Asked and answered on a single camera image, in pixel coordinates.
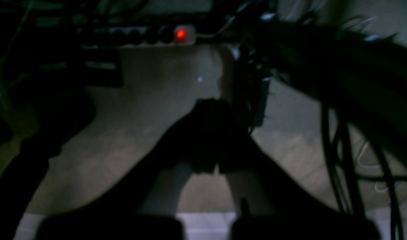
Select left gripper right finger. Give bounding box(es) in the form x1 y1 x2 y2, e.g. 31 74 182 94
217 100 382 240

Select black power strip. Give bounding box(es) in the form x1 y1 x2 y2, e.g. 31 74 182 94
76 24 197 49

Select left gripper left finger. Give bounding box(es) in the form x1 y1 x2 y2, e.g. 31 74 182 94
37 99 220 240

